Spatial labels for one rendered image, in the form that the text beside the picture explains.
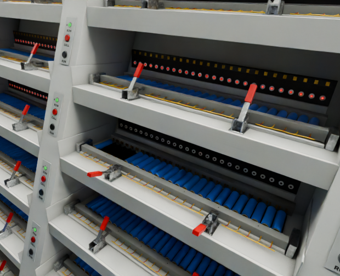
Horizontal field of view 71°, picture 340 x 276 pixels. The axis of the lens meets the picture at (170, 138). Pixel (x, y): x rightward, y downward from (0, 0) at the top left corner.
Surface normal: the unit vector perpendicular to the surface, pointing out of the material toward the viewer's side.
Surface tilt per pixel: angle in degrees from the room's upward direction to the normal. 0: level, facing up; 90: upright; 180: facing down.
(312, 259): 90
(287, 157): 107
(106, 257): 17
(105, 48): 90
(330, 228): 90
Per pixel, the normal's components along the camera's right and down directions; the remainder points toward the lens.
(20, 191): 0.08, -0.91
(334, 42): -0.55, 0.30
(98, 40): 0.83, 0.29
